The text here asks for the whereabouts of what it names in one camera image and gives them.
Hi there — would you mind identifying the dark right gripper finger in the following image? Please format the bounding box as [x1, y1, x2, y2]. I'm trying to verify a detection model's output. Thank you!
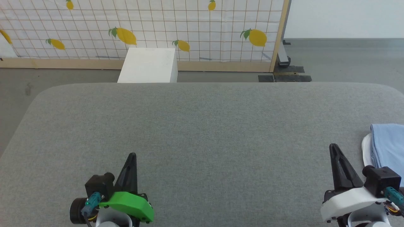
[329, 143, 349, 191]
[334, 143, 365, 190]

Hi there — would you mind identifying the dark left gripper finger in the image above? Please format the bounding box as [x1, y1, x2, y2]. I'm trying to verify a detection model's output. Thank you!
[114, 153, 134, 193]
[127, 153, 139, 194]

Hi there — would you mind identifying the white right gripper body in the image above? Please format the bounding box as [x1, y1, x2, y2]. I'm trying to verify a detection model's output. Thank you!
[320, 186, 387, 223]

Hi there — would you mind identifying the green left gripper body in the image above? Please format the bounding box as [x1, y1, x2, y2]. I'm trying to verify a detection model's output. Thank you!
[98, 191, 155, 223]

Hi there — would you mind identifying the light blue and white garment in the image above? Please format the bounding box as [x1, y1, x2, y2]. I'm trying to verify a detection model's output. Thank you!
[361, 123, 404, 187]

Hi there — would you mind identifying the grey fabric sofa cushion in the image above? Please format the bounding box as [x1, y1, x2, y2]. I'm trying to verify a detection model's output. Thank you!
[0, 82, 404, 227]

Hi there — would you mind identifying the white rectangular box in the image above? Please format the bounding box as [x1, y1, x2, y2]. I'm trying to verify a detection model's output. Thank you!
[117, 47, 179, 84]

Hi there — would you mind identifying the metal screen foot with caster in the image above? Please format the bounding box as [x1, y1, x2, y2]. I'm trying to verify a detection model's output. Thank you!
[277, 38, 292, 68]

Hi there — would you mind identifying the lemon print partition screen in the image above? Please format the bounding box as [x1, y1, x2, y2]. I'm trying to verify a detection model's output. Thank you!
[0, 0, 290, 73]

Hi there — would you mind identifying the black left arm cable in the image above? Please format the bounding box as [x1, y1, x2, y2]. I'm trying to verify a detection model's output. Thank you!
[81, 193, 103, 227]

